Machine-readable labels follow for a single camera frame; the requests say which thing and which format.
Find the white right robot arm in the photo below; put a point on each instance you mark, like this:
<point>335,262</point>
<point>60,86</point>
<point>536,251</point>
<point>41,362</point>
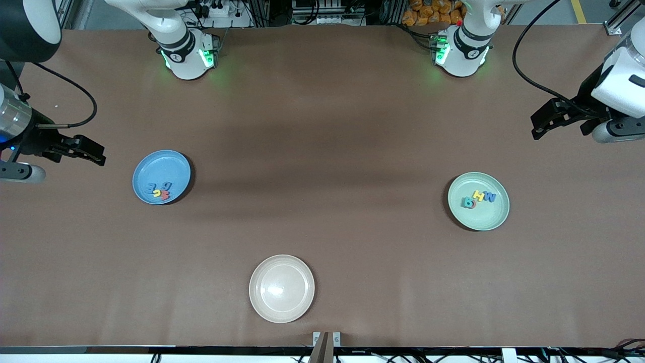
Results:
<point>184,55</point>

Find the red foam letter m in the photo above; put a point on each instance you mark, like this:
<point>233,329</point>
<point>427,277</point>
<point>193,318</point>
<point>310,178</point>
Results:
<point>166,197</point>

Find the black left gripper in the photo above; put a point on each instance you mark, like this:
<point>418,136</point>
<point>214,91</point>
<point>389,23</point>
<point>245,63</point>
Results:
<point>586,99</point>

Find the white power strip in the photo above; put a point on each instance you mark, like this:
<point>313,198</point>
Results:
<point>332,19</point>
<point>216,10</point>

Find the black arm base connector box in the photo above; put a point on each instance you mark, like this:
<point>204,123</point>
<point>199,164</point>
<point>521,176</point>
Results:
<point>439,50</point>
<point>209,55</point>

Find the beige plate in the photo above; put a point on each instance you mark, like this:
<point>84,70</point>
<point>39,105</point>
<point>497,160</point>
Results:
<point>282,288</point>

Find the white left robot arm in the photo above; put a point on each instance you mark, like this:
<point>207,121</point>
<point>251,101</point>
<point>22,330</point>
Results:
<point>466,58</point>

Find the aluminium frame post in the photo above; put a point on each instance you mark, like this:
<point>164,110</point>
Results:
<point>614,29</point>
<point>65,12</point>

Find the yellow foam letter H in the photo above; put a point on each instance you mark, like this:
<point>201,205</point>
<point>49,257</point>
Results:
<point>478,195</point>

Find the pile of orange objects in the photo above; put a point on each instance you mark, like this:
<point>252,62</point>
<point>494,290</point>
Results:
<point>428,12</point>

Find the teal foam letter R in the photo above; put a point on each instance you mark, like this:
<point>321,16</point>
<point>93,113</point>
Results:
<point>466,202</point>

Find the blue foam letter E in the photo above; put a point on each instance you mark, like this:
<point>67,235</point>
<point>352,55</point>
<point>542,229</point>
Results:
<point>151,188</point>

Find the pale green plate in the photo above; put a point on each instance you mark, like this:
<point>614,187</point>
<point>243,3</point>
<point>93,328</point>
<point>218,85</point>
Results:
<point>478,219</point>

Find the brown camera post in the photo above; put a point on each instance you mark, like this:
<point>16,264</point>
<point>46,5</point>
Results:
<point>320,353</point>

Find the dark equipment rack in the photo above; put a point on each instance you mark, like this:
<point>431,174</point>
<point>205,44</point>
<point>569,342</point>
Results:
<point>302,7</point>

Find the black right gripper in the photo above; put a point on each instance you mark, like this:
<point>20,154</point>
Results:
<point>34,139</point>

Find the blue foam letter W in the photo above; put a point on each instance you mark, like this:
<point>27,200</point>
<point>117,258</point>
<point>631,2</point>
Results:
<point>490,197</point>

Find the small grey metal bracket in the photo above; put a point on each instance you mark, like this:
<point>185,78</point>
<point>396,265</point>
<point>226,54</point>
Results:
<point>316,339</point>
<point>336,339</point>

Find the blue plate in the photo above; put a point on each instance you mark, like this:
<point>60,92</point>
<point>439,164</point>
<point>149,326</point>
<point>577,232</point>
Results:
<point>161,166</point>

